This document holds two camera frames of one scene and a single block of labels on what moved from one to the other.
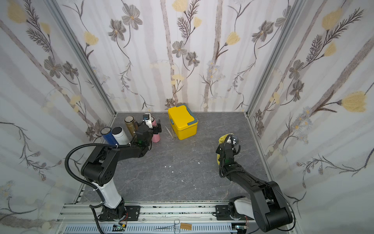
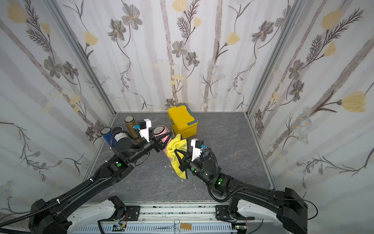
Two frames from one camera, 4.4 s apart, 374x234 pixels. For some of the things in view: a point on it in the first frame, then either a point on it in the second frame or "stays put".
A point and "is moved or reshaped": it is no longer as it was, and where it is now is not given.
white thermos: [120, 136] stays put
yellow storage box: [183, 122] stays put
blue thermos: [106, 132] stays put
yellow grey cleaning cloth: [222, 140] to [175, 144]
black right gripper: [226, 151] to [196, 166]
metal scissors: [177, 231] stays put
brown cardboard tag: [187, 226] stays put
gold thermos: [130, 122] stays put
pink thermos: [156, 137] is moved or reshaped
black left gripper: [158, 125] to [155, 144]
